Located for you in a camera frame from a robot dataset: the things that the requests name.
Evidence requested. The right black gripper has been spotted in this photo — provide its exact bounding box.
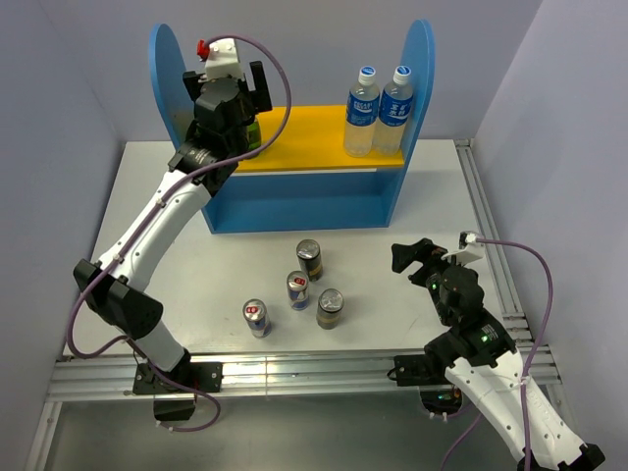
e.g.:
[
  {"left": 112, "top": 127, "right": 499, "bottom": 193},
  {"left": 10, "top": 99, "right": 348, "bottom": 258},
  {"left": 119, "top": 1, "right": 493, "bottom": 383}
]
[{"left": 391, "top": 236, "right": 470, "bottom": 325}]

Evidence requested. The black can front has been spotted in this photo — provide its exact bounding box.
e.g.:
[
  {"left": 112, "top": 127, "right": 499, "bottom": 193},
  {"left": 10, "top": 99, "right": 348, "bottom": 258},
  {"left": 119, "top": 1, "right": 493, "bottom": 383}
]
[{"left": 316, "top": 288, "right": 344, "bottom": 330}]

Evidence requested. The black can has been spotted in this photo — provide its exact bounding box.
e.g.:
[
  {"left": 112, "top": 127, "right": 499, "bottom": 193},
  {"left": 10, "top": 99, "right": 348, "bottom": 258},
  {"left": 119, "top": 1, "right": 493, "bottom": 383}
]
[
  {"left": 295, "top": 239, "right": 323, "bottom": 282},
  {"left": 316, "top": 288, "right": 344, "bottom": 330}
]

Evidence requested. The Red Bull can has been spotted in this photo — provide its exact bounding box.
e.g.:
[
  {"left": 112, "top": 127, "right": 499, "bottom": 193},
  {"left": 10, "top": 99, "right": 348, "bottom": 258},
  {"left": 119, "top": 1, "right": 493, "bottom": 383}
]
[
  {"left": 242, "top": 298, "right": 272, "bottom": 339},
  {"left": 287, "top": 271, "right": 309, "bottom": 310}
]

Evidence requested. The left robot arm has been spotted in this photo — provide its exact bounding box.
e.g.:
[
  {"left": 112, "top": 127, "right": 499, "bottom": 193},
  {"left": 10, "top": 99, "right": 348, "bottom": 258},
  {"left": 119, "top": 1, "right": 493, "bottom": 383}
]
[{"left": 74, "top": 61, "right": 272, "bottom": 392}]

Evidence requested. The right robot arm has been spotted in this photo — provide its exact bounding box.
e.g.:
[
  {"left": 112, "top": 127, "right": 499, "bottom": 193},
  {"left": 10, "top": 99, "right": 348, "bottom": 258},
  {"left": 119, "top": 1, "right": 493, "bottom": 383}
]
[{"left": 388, "top": 232, "right": 605, "bottom": 470}]

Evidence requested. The blue and yellow shelf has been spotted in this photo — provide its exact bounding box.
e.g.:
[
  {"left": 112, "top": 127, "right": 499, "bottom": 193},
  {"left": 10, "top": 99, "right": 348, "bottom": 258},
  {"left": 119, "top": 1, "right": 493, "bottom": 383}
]
[{"left": 148, "top": 19, "right": 438, "bottom": 234}]

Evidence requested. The clear bottle blue label left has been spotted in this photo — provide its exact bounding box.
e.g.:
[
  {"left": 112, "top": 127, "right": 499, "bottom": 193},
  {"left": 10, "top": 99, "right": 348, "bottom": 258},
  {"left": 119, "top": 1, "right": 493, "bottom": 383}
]
[{"left": 343, "top": 66, "right": 380, "bottom": 157}]

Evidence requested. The clear bottle blue label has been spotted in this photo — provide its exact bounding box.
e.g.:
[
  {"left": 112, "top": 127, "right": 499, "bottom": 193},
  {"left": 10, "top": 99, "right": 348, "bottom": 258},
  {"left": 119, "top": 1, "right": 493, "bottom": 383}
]
[
  {"left": 373, "top": 65, "right": 414, "bottom": 155},
  {"left": 343, "top": 66, "right": 380, "bottom": 157}
]

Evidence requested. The clear bottle blue label right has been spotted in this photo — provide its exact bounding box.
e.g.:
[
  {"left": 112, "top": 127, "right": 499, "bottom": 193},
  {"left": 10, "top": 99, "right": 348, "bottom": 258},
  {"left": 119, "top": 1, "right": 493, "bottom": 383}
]
[{"left": 373, "top": 65, "right": 414, "bottom": 155}]

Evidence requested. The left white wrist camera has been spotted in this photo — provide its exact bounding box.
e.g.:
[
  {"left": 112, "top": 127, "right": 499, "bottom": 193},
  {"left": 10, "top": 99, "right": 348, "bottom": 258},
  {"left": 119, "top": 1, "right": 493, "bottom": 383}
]
[{"left": 196, "top": 37, "right": 244, "bottom": 80}]

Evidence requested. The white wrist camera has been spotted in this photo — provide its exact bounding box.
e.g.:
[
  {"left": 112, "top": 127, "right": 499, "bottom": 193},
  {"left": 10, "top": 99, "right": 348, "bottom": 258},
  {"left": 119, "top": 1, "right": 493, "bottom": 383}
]
[
  {"left": 196, "top": 37, "right": 244, "bottom": 80},
  {"left": 441, "top": 232, "right": 485, "bottom": 266}
]

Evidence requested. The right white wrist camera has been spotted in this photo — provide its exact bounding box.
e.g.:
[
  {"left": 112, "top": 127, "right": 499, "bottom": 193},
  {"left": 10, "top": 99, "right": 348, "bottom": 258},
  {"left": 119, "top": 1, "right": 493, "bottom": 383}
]
[{"left": 441, "top": 232, "right": 485, "bottom": 266}]

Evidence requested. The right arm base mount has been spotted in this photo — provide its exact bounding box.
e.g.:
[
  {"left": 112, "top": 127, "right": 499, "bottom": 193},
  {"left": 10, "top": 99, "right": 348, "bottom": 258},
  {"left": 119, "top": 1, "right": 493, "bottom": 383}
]
[{"left": 387, "top": 354, "right": 464, "bottom": 420}]

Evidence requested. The aluminium front rail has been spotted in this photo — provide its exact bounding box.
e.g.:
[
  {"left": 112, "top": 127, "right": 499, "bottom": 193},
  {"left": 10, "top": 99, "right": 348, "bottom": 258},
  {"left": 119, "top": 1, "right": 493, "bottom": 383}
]
[{"left": 46, "top": 345, "right": 563, "bottom": 403}]

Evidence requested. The aluminium side rail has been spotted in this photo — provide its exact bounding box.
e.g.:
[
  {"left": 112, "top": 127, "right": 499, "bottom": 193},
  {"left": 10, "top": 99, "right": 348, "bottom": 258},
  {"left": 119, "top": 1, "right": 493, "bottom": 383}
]
[{"left": 453, "top": 138, "right": 534, "bottom": 344}]

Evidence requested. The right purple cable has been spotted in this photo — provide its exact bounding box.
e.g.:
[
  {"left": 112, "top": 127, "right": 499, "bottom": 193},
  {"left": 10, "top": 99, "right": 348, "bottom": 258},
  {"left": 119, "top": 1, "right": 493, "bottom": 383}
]
[{"left": 439, "top": 236, "right": 555, "bottom": 471}]

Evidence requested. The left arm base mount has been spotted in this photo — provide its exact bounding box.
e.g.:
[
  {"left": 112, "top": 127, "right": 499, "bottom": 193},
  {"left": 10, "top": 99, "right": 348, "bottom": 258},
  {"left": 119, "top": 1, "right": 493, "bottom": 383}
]
[{"left": 131, "top": 362, "right": 223, "bottom": 422}]

